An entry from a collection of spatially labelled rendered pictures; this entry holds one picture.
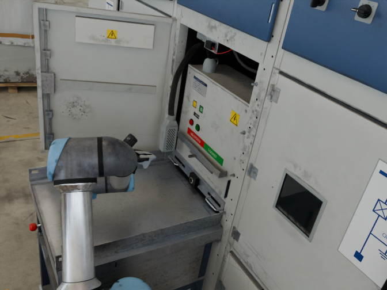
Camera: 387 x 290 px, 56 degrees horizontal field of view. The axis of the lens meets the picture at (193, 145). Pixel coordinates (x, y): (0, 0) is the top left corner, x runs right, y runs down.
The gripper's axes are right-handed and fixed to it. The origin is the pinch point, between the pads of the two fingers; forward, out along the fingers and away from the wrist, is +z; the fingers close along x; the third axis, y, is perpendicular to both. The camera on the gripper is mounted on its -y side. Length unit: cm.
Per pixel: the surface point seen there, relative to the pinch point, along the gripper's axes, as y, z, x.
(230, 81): -37.4, 28.1, -0.6
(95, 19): -45, -21, -43
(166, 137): -0.3, 15.8, -18.5
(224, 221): 15.1, 24.2, 30.4
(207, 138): -10.1, 24.3, 1.4
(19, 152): 107, -14, -200
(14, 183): 110, -25, -151
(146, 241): 22.9, -9.6, 27.3
